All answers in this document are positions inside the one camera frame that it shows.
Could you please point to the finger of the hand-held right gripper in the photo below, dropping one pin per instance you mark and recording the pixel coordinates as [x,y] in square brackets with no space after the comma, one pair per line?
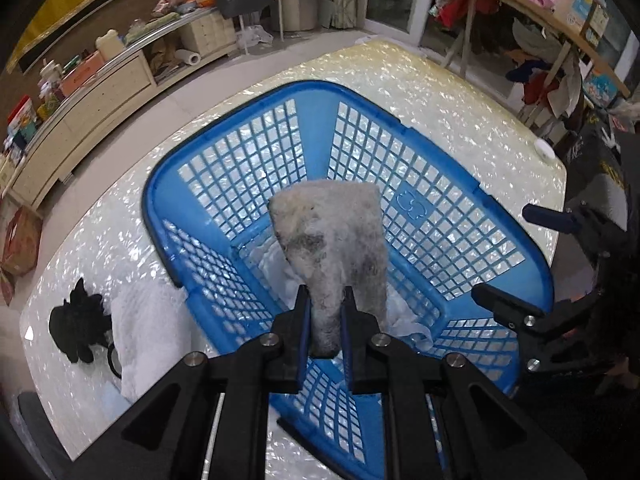
[505,305]
[547,217]

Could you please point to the white towel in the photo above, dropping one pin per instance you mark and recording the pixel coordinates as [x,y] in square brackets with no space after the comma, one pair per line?
[145,320]

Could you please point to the blue plastic basket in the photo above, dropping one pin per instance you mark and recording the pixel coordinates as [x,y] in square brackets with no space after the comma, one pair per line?
[240,170]

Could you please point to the white waste bin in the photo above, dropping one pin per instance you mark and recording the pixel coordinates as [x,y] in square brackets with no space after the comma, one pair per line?
[326,12]

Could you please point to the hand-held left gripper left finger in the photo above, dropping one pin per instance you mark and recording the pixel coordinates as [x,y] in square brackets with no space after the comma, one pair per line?
[301,340]

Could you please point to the cream sideboard cabinet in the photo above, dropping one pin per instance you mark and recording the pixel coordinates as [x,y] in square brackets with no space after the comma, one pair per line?
[100,95]

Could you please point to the black plush toy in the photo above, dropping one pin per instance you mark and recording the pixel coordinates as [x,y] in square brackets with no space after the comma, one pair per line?
[75,320]

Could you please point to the white plastic bag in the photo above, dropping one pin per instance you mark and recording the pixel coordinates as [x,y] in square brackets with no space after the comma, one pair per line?
[255,36]

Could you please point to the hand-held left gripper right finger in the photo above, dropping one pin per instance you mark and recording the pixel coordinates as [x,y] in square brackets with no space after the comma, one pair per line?
[347,345]

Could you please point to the yellow and black banner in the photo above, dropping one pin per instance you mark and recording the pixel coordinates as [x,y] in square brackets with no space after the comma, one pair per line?
[75,5]

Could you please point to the white cloth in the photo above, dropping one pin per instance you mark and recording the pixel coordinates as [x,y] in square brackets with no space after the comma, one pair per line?
[400,310]

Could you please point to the cream plastic jug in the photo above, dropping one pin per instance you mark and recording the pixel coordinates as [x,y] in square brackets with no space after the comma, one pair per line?
[109,46]

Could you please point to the wooden trestle table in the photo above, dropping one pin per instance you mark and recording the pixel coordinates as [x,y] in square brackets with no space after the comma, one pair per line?
[550,22]

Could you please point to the person's black printed shirt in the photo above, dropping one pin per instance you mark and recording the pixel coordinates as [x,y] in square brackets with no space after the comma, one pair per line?
[597,165]

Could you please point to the white paper roll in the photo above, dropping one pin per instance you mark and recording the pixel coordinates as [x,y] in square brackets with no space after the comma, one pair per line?
[188,58]

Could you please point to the brown cardboard box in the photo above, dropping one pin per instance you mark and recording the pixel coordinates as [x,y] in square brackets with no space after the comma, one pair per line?
[20,240]

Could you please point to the small white round cap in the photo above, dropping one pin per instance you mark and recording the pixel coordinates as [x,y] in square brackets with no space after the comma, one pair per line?
[544,150]

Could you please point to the grey fuzzy cloth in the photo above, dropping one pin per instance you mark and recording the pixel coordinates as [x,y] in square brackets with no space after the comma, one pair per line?
[325,240]

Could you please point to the pink cardboard box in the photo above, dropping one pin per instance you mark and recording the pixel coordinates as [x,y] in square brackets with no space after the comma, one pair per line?
[82,72]

